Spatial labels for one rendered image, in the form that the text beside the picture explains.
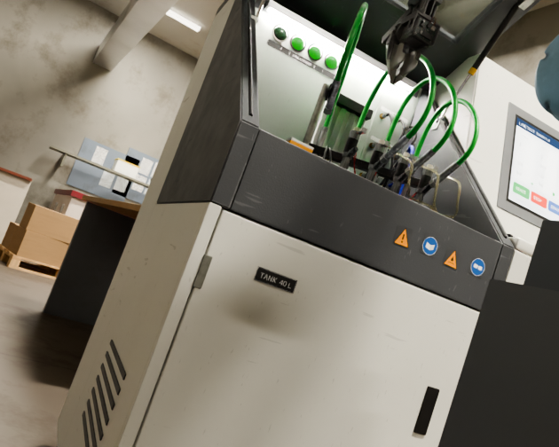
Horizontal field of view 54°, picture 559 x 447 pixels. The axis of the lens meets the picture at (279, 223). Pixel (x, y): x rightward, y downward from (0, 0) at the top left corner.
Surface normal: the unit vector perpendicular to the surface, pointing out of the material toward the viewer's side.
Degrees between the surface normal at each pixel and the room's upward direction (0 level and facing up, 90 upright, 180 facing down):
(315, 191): 90
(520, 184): 76
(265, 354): 90
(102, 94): 90
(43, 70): 90
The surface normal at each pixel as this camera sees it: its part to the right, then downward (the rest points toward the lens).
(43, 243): 0.64, 0.14
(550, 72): -0.91, -0.23
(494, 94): 0.44, -0.19
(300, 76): 0.37, 0.03
